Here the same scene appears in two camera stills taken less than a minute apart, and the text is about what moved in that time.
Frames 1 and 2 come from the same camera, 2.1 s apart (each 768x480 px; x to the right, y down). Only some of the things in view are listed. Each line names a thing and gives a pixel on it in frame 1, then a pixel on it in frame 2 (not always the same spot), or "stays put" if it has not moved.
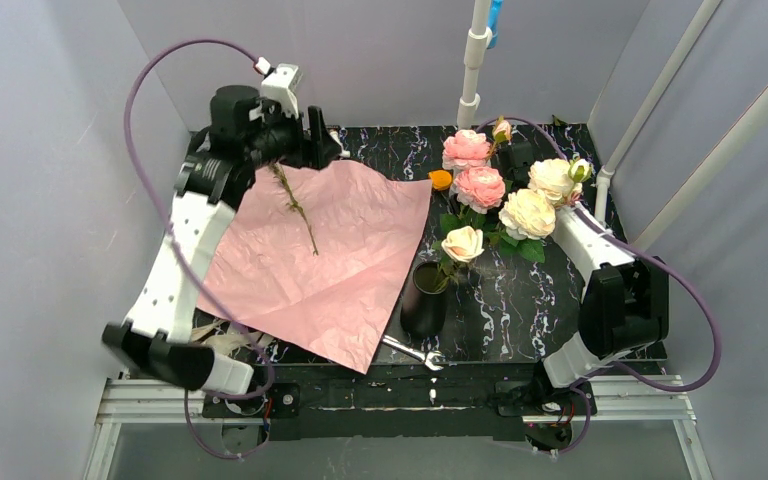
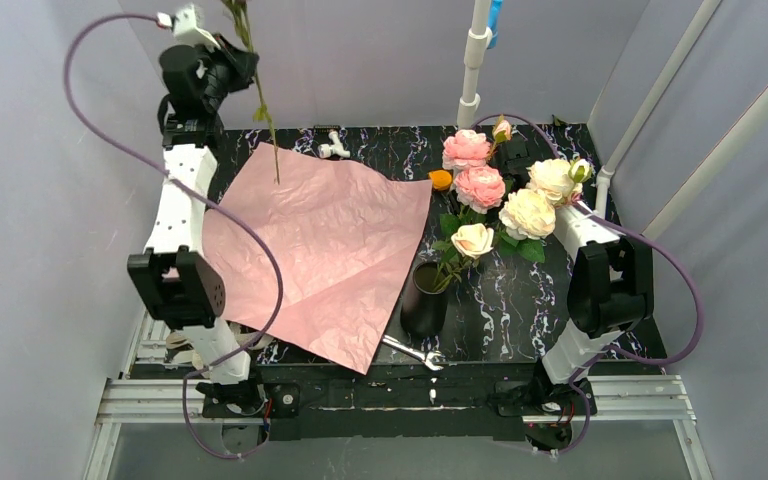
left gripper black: (314, 139) → (239, 63)
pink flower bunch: (489, 208) stays put
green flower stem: (294, 205) → (262, 111)
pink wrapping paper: (317, 255) stays put
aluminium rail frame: (653, 399) stays put
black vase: (424, 309) stays put
